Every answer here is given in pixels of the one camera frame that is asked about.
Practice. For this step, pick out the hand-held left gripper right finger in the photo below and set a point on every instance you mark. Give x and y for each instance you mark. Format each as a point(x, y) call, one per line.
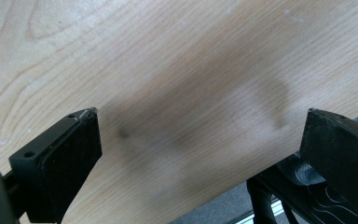
point(338, 155)

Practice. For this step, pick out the black chair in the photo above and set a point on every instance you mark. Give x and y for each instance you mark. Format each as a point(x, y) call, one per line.
point(295, 203)

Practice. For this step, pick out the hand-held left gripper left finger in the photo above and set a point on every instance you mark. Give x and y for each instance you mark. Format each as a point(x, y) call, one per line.
point(59, 161)

